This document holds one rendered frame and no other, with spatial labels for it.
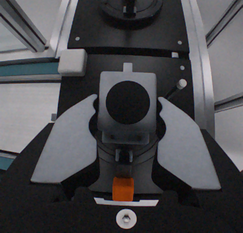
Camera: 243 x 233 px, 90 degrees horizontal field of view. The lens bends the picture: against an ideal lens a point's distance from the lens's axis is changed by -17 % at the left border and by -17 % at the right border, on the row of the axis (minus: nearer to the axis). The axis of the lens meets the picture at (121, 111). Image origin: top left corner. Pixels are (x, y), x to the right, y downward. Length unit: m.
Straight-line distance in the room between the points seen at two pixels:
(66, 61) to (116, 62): 0.09
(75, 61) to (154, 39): 0.15
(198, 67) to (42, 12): 0.51
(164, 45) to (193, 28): 0.10
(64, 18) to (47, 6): 0.23
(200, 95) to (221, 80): 0.18
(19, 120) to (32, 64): 0.13
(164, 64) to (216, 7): 0.42
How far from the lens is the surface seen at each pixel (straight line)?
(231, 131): 0.45
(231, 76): 0.49
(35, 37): 0.32
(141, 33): 0.31
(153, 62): 0.27
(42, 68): 0.34
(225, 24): 0.37
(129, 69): 0.16
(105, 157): 0.22
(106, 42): 0.29
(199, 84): 0.30
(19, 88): 0.40
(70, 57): 0.27
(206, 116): 0.29
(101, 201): 0.28
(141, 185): 0.25
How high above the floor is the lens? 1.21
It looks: 81 degrees down
